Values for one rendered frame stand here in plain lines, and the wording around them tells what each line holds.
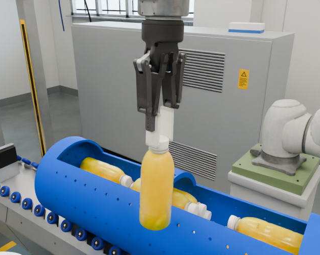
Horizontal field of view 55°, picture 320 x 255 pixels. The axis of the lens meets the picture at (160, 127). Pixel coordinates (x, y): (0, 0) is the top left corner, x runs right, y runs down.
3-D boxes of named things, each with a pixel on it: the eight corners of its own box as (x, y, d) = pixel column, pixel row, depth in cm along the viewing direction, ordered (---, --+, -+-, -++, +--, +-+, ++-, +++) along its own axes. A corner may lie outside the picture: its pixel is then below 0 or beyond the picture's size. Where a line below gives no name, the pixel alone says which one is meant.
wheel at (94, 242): (97, 233, 102) (93, 233, 100) (107, 239, 100) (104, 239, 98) (92, 247, 101) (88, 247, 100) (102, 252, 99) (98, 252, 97)
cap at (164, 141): (172, 146, 63) (172, 138, 62) (160, 152, 60) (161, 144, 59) (157, 140, 65) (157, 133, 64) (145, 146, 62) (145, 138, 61)
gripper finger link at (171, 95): (154, 52, 57) (159, 50, 58) (160, 106, 63) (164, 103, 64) (171, 54, 55) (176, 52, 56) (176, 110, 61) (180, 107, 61)
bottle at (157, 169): (176, 220, 70) (183, 145, 63) (157, 236, 64) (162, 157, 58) (152, 207, 74) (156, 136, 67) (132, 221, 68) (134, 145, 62)
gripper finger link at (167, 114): (159, 106, 62) (162, 105, 62) (159, 138, 64) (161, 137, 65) (171, 109, 60) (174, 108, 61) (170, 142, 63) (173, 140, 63)
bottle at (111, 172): (76, 172, 112) (115, 188, 102) (84, 154, 113) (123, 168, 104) (87, 176, 117) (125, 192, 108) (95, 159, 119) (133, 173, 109)
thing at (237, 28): (233, 32, 247) (233, 22, 244) (263, 33, 236) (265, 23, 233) (228, 33, 237) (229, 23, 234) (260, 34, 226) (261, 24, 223)
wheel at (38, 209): (39, 203, 117) (35, 202, 116) (47, 207, 115) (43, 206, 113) (35, 214, 117) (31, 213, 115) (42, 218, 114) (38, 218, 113)
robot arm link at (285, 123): (269, 139, 142) (274, 93, 134) (311, 149, 131) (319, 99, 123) (254, 151, 131) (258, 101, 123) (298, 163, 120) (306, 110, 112)
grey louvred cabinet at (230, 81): (113, 133, 420) (106, 20, 364) (270, 187, 298) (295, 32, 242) (81, 146, 381) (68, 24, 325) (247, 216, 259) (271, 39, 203)
